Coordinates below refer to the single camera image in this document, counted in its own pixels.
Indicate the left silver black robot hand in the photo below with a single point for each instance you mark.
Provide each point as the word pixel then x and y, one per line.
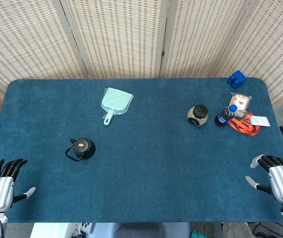
pixel 0 193

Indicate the white box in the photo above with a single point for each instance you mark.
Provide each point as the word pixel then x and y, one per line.
pixel 52 230

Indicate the olive trouser leg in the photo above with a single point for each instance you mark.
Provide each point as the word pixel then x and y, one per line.
pixel 238 230

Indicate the white badge card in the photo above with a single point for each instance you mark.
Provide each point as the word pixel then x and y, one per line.
pixel 260 121

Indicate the cola bottle with blue cap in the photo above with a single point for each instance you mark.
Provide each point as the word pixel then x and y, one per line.
pixel 223 117

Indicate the checkerboard calibration card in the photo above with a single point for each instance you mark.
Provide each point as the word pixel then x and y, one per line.
pixel 86 227

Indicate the clear snack packet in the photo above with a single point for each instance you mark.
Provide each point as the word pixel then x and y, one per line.
pixel 240 100

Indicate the green cloth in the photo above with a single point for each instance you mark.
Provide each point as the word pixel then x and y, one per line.
pixel 195 234

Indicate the glass grain jar black lid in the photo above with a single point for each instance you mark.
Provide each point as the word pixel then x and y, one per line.
pixel 198 116

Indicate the blue toy building block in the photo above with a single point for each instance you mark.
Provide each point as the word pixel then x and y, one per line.
pixel 238 79

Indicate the blue carpet table mat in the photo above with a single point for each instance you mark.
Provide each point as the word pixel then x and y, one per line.
pixel 143 161

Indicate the mint green dustpan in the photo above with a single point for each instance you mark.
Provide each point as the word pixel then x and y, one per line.
pixel 116 101

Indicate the woven folding screen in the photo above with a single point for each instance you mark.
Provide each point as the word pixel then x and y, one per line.
pixel 119 37

